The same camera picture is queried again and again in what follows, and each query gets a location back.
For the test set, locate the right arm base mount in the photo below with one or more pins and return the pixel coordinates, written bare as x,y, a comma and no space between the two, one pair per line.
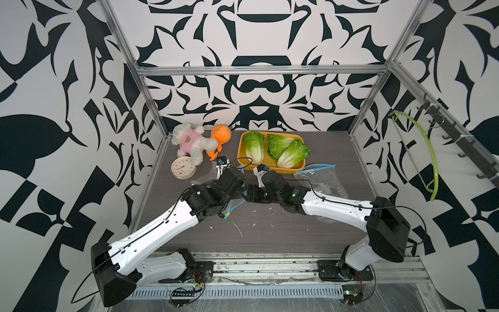
330,271

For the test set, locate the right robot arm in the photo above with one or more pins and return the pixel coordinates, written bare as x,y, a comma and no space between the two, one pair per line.
386,229

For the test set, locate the orange plush toy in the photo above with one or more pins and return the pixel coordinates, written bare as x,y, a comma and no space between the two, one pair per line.
222,134

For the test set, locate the small round beige clock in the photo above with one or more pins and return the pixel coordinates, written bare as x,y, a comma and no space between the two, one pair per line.
183,168

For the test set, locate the right green led board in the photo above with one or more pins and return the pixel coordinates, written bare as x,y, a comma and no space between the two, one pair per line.
352,295

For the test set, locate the left black electronics board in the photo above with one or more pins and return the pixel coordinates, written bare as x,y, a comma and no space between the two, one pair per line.
180,296

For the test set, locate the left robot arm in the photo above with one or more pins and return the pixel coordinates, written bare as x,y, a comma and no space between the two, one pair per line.
119,267

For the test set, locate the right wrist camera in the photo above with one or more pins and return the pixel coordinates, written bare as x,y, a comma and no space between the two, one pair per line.
259,171

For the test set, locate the black wall hook rail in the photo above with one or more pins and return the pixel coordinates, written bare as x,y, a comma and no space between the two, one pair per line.
456,133

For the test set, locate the clear zipper bag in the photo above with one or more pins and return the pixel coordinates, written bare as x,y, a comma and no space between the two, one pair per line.
323,178
212,176

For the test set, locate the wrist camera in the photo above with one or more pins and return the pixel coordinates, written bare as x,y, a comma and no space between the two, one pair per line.
222,162
259,171

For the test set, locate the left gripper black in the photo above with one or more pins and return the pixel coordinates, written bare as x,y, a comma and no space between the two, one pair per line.
237,183

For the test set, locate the chinese cabbage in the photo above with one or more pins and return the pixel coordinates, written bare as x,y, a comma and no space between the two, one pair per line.
255,146
295,153
277,144

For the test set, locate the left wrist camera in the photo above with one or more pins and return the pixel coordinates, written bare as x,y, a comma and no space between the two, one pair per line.
222,162

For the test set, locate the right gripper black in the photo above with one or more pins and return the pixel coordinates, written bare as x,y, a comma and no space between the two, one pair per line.
269,187

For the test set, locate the white plush toy pink shirt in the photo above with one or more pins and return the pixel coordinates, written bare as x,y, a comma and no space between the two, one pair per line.
192,142

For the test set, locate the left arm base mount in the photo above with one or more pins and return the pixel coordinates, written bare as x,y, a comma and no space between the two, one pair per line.
201,272

